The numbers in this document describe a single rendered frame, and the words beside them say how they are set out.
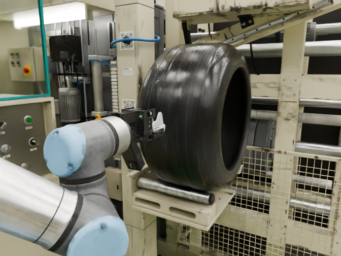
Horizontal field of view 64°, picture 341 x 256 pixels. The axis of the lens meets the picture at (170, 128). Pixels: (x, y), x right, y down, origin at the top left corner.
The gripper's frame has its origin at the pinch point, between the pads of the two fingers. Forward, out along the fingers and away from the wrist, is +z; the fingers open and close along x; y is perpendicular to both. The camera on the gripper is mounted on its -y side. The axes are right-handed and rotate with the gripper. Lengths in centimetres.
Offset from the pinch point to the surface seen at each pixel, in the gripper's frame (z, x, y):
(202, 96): 11.1, -8.5, 9.0
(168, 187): 22.0, 10.2, -30.2
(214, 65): 18.9, -9.4, 18.4
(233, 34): 69, 0, 34
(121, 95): 29.3, 38.9, 5.6
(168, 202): 19.4, 8.7, -35.4
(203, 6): 55, 11, 45
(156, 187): 21.6, 15.9, -31.3
